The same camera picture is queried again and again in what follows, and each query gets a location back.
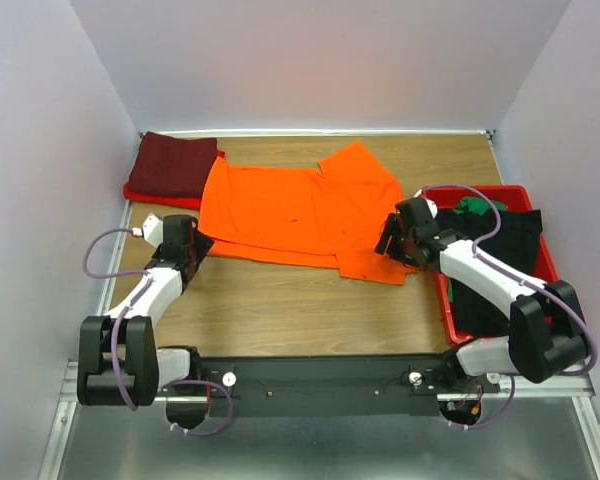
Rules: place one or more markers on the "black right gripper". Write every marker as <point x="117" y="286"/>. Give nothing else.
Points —
<point x="391" y="225"/>

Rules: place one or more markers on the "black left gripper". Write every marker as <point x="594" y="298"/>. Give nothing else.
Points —
<point x="202" y="245"/>

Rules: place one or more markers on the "orange t-shirt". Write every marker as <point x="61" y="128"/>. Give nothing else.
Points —
<point x="330" y="216"/>

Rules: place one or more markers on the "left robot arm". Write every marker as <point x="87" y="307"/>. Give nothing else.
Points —
<point x="119" y="362"/>

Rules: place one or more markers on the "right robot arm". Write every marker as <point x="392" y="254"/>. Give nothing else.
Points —
<point x="546" y="333"/>

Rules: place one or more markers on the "folded red t-shirt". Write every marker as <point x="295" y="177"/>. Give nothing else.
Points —
<point x="165" y="200"/>

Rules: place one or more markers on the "folded maroon t-shirt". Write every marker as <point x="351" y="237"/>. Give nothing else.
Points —
<point x="153" y="147"/>

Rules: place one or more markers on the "green t-shirt in bin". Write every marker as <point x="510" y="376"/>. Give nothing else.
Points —
<point x="477" y="205"/>

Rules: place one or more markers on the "black t-shirt in bin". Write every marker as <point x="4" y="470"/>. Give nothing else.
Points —
<point x="515" y="244"/>

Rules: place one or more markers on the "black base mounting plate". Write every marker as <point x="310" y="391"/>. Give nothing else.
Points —
<point x="318" y="386"/>

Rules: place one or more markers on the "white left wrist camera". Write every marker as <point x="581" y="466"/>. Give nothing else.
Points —
<point x="151" y="230"/>

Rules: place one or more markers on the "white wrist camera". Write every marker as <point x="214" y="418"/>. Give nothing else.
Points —
<point x="151" y="230"/>
<point x="433" y="208"/>

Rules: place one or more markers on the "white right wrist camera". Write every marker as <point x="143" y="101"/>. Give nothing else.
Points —
<point x="433" y="208"/>

